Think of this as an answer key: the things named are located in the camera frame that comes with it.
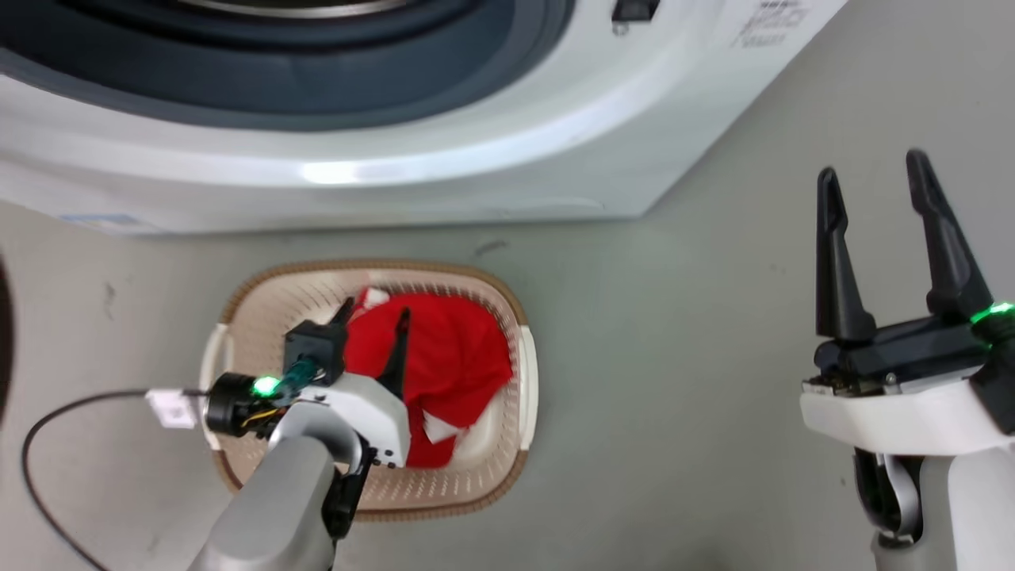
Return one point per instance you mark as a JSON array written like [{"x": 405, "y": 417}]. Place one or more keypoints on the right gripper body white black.
[{"x": 904, "y": 396}]

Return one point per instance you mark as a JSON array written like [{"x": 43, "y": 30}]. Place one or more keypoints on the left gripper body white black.
[{"x": 373, "y": 416}]

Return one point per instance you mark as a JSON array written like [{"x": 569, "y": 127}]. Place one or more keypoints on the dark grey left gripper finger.
[
  {"x": 399, "y": 357},
  {"x": 346, "y": 311}
]

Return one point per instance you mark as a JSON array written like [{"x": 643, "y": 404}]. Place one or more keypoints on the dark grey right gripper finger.
[
  {"x": 947, "y": 262},
  {"x": 836, "y": 293}
]

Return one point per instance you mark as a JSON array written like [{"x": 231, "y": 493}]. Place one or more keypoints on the red clothing with white trim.
[{"x": 452, "y": 357}]

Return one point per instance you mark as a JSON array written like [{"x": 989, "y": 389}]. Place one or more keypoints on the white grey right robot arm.
[{"x": 983, "y": 515}]

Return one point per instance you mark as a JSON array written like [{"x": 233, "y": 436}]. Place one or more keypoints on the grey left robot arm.
[{"x": 277, "y": 500}]

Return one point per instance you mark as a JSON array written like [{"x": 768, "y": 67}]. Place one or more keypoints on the cream perforated laundry basket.
[{"x": 492, "y": 468}]

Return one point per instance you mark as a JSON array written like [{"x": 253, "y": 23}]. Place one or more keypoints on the white front-load washing machine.
[{"x": 396, "y": 170}]

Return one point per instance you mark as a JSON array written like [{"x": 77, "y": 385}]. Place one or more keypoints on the grey rubber door gasket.
[{"x": 317, "y": 87}]

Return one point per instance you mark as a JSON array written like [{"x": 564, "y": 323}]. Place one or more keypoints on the white text label sticker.
[{"x": 769, "y": 20}]

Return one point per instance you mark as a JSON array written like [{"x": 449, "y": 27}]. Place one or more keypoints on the black door latch socket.
[{"x": 634, "y": 8}]

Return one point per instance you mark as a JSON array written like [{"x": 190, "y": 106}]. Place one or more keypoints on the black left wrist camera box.
[{"x": 313, "y": 345}]

